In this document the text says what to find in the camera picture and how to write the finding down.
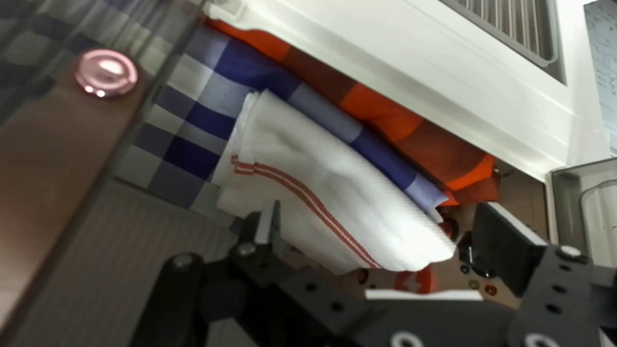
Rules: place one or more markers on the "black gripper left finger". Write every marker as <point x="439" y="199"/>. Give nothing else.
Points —
<point x="258" y="301"/>

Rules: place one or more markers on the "white towel thin red stripes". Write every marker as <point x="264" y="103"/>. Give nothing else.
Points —
<point x="335" y="193"/>

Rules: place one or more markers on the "tinted cabinet door copper edge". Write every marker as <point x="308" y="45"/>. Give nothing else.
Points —
<point x="59" y="128"/>

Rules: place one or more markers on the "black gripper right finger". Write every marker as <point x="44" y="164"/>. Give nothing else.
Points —
<point x="561" y="296"/>

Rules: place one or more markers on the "orange towel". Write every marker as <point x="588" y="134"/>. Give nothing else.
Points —
<point x="399" y="118"/>

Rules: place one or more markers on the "blue checkered towel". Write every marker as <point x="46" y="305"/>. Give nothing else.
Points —
<point x="206" y="97"/>

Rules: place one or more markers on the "ribbed translucent cabinet door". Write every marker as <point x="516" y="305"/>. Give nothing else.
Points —
<point x="508" y="30"/>

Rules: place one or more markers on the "white stackable cabinet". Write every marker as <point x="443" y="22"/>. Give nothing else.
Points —
<point x="412" y="58"/>

